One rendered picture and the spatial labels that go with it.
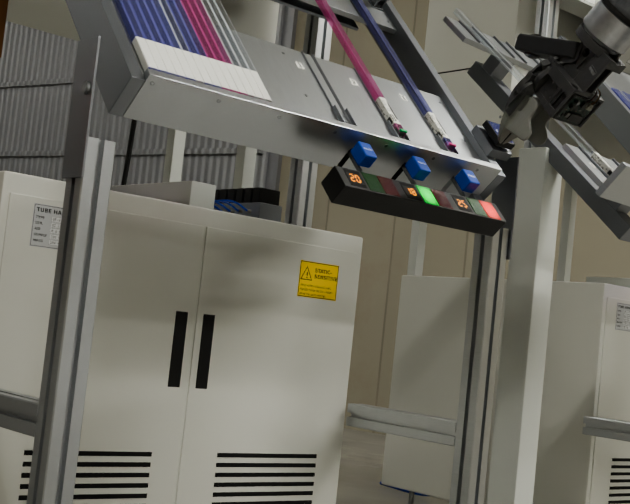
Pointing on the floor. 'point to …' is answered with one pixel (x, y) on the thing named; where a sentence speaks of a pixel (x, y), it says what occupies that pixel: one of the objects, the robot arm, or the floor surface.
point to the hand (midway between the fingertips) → (503, 133)
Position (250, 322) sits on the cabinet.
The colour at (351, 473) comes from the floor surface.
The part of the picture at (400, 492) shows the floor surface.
